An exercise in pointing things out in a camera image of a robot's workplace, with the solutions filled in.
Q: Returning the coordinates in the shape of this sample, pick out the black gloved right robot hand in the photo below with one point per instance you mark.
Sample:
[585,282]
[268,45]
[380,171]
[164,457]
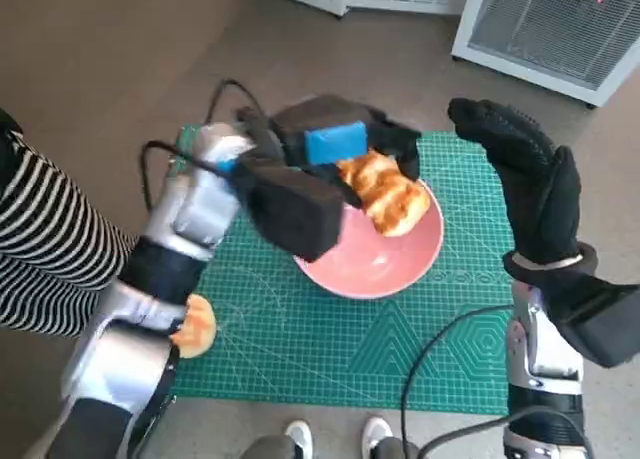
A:
[540,199]

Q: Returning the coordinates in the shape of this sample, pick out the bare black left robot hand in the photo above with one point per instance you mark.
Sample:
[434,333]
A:
[335,111]

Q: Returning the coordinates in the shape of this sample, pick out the braided orange toy bread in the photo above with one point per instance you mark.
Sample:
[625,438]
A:
[390,194]

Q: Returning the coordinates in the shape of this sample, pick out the pink bowl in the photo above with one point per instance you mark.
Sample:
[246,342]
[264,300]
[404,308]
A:
[380,269]

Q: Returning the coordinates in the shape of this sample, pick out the round toy bread bun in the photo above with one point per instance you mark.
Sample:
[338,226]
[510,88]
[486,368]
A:
[200,324]

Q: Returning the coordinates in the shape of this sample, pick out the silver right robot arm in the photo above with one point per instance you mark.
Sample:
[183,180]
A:
[545,379]

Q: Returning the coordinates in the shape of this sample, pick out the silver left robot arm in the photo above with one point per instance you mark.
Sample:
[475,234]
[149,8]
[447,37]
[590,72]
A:
[190,219]

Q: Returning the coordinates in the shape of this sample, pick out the white cabinet with mesh panel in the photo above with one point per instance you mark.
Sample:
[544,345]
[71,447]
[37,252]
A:
[545,29]

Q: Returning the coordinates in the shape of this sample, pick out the green cutting mat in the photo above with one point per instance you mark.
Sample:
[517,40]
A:
[310,339]

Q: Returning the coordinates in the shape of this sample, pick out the white shoe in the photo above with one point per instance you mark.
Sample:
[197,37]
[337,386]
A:
[376,435]
[298,439]

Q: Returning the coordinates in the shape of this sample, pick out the dark grey leg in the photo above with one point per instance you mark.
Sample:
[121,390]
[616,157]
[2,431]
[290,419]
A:
[397,451]
[267,449]

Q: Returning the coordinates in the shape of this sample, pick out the person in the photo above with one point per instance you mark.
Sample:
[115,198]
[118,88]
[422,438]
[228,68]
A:
[45,239]

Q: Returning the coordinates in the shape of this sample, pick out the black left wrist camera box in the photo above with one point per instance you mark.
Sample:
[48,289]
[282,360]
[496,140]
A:
[295,214]

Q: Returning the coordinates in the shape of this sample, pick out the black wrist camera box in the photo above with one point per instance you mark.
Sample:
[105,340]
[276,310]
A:
[295,214]
[600,319]

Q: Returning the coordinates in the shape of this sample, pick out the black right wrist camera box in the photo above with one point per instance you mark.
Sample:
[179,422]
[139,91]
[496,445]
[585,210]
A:
[600,319]

